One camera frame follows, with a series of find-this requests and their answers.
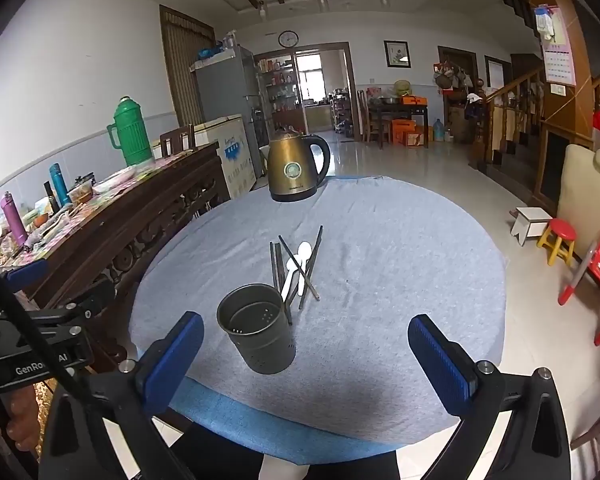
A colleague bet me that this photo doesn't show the metal utensil holder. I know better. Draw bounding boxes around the metal utensil holder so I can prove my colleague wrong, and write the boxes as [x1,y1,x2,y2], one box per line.
[216,283,297,375]

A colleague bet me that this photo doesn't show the wooden stair railing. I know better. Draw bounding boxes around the wooden stair railing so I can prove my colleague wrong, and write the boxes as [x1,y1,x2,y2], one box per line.
[471,61,600,211]

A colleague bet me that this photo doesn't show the pink wall calendar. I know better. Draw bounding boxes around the pink wall calendar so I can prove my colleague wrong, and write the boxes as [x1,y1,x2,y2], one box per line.
[533,5,579,87]

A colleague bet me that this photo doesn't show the red and yellow stool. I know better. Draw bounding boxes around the red and yellow stool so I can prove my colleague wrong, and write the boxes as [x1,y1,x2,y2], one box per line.
[536,218,579,267]

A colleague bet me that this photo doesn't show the white chest freezer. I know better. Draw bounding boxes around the white chest freezer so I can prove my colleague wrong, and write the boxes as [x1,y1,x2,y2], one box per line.
[152,114,257,201]

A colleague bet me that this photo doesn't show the white small stool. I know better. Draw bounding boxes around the white small stool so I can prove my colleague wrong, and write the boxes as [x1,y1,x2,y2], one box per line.
[510,206,555,247]

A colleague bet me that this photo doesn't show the black cable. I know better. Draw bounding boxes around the black cable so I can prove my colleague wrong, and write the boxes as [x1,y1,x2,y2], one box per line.
[0,249,112,413]

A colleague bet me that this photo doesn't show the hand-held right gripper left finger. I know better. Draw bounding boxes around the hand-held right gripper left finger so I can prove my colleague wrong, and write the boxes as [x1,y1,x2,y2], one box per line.
[37,311,204,480]

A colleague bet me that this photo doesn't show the framed wall picture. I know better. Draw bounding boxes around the framed wall picture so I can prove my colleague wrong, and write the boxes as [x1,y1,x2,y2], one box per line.
[384,40,412,69]

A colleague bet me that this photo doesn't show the dark wooden table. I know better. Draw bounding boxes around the dark wooden table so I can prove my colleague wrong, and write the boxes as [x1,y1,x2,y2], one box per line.
[366,95,432,150]

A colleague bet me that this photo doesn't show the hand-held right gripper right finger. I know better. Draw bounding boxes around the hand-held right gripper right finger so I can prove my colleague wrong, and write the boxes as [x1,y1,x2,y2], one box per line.
[408,314,586,480]

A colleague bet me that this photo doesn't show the grey refrigerator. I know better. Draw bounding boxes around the grey refrigerator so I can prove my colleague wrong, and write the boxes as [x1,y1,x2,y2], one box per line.
[190,45,264,171]

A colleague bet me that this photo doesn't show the purple bottle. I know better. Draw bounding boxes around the purple bottle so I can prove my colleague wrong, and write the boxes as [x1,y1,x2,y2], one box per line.
[0,191,30,246]

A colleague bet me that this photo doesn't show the glass display shelf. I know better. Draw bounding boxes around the glass display shelf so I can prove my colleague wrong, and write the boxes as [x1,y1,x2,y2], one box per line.
[256,55,302,132]

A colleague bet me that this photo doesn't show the brown wooden door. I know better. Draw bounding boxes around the brown wooden door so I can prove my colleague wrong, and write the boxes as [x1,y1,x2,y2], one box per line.
[159,5,216,130]

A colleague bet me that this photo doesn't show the green thermos jug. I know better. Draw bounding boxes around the green thermos jug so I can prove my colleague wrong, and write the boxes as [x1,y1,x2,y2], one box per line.
[106,96,154,167]

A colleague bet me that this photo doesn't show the white plastic spoon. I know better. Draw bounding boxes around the white plastic spoon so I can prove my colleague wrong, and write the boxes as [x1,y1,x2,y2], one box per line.
[286,261,306,296]
[280,241,313,298]

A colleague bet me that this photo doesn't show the orange box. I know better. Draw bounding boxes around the orange box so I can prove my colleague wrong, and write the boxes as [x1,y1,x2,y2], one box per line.
[391,119,427,147]

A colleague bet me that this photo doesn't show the carved wooden sideboard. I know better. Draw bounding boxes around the carved wooden sideboard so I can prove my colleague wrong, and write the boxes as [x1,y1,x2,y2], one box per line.
[0,141,232,376]

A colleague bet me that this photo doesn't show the white plate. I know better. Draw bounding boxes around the white plate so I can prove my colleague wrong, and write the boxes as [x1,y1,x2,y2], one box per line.
[92,167,137,195]

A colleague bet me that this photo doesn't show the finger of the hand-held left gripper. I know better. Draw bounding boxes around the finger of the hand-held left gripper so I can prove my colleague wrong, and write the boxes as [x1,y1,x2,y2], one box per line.
[30,279,117,332]
[2,259,49,292]

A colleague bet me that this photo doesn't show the person's dark trousers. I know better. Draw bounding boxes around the person's dark trousers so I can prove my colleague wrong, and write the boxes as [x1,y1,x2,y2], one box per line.
[172,425,402,480]

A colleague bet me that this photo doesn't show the wooden chair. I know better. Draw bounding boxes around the wooden chair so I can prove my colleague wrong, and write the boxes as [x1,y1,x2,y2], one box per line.
[159,124,196,159]

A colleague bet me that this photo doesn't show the dark bottle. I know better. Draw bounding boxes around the dark bottle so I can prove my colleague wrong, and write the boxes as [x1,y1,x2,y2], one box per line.
[43,181,61,214]

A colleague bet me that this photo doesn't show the beige sofa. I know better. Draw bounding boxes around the beige sofa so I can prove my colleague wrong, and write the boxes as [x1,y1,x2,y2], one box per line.
[557,144,600,262]

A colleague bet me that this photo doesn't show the bronze electric kettle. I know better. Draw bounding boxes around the bronze electric kettle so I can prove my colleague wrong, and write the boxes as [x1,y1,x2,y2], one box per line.
[266,129,332,203]

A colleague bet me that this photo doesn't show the blue cloth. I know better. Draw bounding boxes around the blue cloth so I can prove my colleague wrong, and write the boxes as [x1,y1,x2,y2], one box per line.
[167,377,462,465]

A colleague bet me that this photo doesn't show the grey tablecloth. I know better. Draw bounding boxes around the grey tablecloth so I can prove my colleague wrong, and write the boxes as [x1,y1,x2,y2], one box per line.
[128,176,507,448]

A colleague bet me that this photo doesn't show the teal bottle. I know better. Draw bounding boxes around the teal bottle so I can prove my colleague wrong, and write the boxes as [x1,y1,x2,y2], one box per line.
[49,163,73,207]

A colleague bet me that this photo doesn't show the person's left hand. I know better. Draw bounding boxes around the person's left hand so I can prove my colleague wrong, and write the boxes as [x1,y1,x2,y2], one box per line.
[4,389,47,455]

